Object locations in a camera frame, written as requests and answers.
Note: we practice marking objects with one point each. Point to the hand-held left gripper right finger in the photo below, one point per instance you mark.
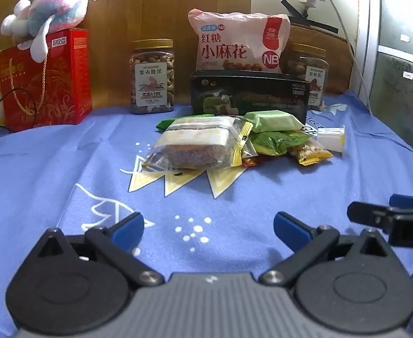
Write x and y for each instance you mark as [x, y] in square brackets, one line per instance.
[289, 227]

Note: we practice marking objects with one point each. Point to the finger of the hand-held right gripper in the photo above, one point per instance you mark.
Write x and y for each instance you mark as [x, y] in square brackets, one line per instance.
[410, 201]
[368, 216]

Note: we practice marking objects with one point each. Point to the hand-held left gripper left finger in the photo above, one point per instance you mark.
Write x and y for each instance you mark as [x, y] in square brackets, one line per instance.
[129, 227]

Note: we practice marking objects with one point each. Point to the red snack packet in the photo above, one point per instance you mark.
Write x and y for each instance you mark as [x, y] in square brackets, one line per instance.
[250, 162]

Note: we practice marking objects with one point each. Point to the yellow nut packet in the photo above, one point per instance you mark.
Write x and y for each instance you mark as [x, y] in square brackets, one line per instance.
[310, 153]

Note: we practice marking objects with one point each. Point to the green pea packet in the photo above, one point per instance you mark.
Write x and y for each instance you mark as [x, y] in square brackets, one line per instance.
[273, 143]

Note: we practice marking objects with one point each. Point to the light green snack packet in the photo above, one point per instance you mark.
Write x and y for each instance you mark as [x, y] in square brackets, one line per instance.
[273, 121]

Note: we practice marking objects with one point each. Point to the clear cake packet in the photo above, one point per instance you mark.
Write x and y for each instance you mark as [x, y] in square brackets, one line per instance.
[195, 141]

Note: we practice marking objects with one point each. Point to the dark green snack packet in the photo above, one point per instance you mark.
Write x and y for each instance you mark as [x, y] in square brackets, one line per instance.
[166, 124]

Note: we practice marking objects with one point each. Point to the black tin box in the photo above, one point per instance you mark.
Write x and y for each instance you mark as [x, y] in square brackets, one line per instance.
[262, 95]

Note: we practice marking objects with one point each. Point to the blue printed bed sheet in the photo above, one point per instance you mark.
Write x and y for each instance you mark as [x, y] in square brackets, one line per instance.
[69, 169]

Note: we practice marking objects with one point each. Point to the frosted glass door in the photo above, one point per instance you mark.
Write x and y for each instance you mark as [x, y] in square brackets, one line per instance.
[400, 60]

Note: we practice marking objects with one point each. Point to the nut jar with white label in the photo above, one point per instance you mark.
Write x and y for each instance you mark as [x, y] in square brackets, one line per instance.
[151, 77]

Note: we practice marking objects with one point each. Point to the red gift box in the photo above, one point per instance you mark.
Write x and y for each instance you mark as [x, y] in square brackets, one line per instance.
[65, 84]

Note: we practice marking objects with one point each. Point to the nut jar with dark nuts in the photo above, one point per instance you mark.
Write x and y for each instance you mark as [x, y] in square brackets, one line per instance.
[306, 67]

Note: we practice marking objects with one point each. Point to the large pink snack bag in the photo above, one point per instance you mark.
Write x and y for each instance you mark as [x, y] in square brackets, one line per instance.
[234, 42]

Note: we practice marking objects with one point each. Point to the black tape strip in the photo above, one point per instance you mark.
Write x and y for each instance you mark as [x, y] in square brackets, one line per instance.
[315, 25]
[294, 8]

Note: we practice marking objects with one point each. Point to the wooden headboard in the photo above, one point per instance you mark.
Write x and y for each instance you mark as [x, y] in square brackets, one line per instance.
[139, 7]

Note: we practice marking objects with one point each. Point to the pink and blue plush toy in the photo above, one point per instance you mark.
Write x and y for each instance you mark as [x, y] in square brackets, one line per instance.
[56, 5]

